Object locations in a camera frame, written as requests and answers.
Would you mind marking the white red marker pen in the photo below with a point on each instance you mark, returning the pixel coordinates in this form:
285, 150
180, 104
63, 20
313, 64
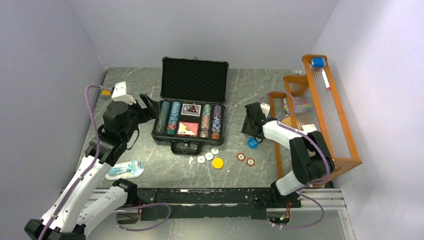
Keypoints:
325, 79

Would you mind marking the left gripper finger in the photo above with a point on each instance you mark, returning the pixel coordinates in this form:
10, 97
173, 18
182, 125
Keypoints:
154, 114
149, 102

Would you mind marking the blue playing card deck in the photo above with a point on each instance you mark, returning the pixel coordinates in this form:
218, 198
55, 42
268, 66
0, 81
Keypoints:
184, 112

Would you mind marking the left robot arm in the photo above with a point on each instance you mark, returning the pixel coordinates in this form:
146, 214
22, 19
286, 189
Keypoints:
69, 218

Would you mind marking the white dealer button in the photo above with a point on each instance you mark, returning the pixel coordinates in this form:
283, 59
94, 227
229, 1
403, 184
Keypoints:
215, 151
201, 159
209, 156

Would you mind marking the blue small blind button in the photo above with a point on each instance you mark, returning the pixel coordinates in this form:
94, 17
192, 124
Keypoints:
252, 143

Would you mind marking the yellow round button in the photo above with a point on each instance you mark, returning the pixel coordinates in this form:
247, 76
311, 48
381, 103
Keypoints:
218, 163

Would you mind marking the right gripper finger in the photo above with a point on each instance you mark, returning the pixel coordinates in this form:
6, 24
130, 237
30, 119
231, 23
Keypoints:
247, 125
253, 109

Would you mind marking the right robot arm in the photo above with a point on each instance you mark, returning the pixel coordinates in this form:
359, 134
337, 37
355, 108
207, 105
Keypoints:
311, 160

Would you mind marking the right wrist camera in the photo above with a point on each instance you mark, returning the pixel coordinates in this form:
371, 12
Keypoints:
265, 107

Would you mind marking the light blue poker chip row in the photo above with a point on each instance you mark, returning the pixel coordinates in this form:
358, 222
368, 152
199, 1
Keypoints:
173, 118

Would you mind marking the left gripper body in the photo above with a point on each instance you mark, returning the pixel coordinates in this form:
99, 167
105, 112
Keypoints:
140, 115

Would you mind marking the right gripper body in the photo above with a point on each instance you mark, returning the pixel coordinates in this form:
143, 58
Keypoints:
256, 135

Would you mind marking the blister pack blue tool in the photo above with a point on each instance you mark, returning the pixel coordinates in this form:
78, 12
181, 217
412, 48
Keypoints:
126, 170

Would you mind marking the black poker set case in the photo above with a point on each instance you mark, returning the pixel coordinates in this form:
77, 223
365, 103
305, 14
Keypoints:
192, 81

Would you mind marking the white red box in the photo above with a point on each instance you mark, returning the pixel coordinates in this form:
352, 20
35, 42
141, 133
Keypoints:
308, 128

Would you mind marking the orange wooden rack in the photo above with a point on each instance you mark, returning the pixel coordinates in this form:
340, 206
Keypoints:
328, 114

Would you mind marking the green orange poker chip row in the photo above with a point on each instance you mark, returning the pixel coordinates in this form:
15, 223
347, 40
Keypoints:
205, 121

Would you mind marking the coloured marker set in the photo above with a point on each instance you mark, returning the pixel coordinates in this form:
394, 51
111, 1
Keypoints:
301, 106

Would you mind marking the red white poker chip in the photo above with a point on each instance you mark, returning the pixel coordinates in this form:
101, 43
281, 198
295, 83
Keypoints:
250, 162
241, 157

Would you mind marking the red playing card deck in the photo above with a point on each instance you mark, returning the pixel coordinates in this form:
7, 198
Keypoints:
190, 129

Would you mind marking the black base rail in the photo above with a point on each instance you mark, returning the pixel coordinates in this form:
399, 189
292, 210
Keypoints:
226, 202

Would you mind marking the blue cube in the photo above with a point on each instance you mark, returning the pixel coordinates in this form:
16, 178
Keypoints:
318, 62

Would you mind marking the yellow orange block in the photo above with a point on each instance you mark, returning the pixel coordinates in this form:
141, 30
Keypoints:
105, 93

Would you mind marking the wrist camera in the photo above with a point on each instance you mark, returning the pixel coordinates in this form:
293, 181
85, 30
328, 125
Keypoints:
265, 107
120, 93

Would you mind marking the clear red triangle marker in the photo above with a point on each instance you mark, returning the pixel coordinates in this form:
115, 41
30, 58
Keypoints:
194, 109

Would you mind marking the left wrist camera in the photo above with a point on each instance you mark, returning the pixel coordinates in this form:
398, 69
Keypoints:
120, 93

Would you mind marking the purple blue poker chip row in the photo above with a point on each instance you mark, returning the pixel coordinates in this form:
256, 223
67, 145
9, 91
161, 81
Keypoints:
216, 122

